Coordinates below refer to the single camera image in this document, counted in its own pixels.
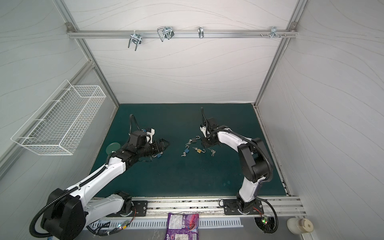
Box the silver key bunch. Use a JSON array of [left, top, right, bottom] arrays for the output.
[[209, 149, 216, 157]]

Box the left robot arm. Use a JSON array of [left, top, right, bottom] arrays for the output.
[[29, 139, 170, 240]]

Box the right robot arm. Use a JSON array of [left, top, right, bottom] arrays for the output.
[[200, 115, 274, 214]]

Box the gold padlock with key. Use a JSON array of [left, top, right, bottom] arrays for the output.
[[193, 147, 206, 154]]

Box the small blue padlock left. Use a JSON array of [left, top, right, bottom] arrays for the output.
[[152, 152, 163, 158]]

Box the blue padlock with keys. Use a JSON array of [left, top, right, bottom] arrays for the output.
[[181, 146, 190, 157]]

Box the green table mat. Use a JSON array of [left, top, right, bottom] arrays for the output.
[[89, 103, 287, 198]]

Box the purple snack bag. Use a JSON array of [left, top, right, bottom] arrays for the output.
[[164, 213, 200, 240]]

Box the black cooling fan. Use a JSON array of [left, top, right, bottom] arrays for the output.
[[255, 217, 279, 234]]

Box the metal hook clamp left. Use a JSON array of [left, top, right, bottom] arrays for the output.
[[128, 33, 142, 51]]

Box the metal hook clamp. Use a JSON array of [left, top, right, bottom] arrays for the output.
[[260, 27, 287, 39], [157, 26, 175, 42], [128, 33, 142, 51]]

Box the metal hook clamp middle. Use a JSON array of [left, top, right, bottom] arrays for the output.
[[157, 26, 175, 42]]

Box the metal hook clamp right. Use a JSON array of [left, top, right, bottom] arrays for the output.
[[260, 27, 287, 39]]

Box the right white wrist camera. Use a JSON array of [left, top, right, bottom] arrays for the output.
[[200, 125, 207, 138]]

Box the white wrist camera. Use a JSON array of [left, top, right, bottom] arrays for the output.
[[200, 125, 207, 138], [146, 128, 155, 144]]

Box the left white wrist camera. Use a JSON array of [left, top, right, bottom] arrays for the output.
[[146, 128, 155, 144]]

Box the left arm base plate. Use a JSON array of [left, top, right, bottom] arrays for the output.
[[113, 200, 148, 217]]

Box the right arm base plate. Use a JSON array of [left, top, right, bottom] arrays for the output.
[[219, 199, 264, 216]]

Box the white cable duct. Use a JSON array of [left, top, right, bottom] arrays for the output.
[[91, 218, 244, 230]]

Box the white wire basket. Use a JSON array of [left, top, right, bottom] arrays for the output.
[[11, 80, 106, 156]]

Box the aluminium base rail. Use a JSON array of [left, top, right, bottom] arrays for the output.
[[133, 196, 307, 218]]

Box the metal ring clamp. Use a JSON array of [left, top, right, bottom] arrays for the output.
[[198, 27, 204, 39]]

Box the aluminium top rail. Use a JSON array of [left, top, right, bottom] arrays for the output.
[[67, 29, 299, 39]]

